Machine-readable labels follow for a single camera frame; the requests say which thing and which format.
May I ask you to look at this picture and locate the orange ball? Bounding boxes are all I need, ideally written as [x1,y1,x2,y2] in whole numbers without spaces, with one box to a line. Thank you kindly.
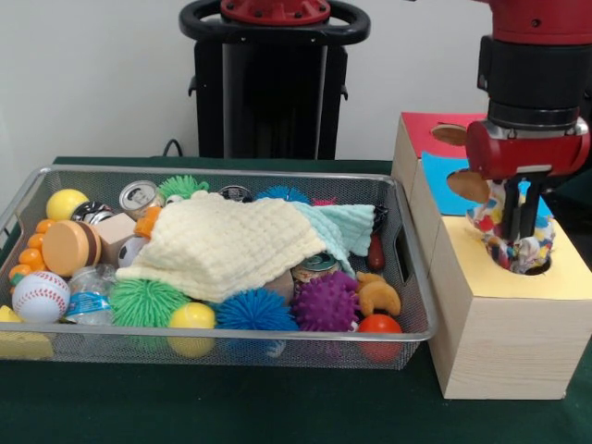
[356,314,403,363]

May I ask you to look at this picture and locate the yellow ball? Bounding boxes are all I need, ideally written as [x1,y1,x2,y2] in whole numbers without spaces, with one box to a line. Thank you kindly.
[166,302,217,358]

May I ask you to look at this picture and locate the silver mesh bin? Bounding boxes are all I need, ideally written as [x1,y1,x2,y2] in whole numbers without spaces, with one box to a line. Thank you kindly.
[0,164,440,371]

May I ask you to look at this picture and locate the green cloth side table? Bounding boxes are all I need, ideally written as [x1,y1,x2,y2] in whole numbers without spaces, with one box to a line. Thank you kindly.
[549,166,592,223]

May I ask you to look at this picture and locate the round wooden burger toy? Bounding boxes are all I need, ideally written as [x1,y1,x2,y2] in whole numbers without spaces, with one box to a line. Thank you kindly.
[41,220,103,278]

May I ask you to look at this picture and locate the plain wooden cube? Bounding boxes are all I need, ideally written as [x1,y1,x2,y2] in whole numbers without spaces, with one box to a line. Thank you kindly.
[94,213,138,267]

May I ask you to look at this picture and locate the green spiky rubber ball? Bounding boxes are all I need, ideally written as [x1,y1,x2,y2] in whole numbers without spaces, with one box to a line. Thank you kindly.
[109,278,193,327]

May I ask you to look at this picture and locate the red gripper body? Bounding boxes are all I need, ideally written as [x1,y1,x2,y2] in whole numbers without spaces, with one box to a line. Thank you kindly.
[465,117,592,181]

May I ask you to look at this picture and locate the purple spiky monster ball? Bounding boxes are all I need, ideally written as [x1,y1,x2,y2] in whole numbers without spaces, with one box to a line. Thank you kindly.
[290,271,361,332]

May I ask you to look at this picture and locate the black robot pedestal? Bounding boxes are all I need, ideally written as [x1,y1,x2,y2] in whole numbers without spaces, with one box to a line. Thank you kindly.
[179,0,371,161]

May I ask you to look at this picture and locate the wooden box with three holes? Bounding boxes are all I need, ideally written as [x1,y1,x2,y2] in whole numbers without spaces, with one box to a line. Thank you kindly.
[390,111,592,401]

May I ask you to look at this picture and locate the light blue waffle cloth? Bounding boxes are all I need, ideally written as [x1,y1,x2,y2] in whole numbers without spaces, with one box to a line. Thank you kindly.
[295,203,376,278]

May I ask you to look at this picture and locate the white baseball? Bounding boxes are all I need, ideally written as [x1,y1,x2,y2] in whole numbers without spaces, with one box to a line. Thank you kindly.
[11,270,72,324]

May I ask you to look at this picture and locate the blue spiky rubber ball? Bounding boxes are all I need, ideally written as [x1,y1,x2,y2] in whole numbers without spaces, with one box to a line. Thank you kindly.
[213,289,300,332]

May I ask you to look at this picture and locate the brown plush croissant toy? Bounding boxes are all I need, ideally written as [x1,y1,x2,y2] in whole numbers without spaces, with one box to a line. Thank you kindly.
[355,271,402,318]

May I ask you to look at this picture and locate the colourful patterned cloth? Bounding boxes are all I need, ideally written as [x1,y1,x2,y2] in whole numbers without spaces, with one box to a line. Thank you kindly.
[464,179,556,274]

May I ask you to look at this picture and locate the cream waffle cloth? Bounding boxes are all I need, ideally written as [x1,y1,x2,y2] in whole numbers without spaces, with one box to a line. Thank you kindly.
[115,190,327,304]

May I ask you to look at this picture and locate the dark green table cloth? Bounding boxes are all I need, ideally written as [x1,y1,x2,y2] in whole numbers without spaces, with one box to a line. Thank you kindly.
[0,155,592,444]

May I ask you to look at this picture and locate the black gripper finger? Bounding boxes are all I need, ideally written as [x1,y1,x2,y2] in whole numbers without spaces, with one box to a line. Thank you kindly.
[521,178,542,241]
[501,179,523,241]

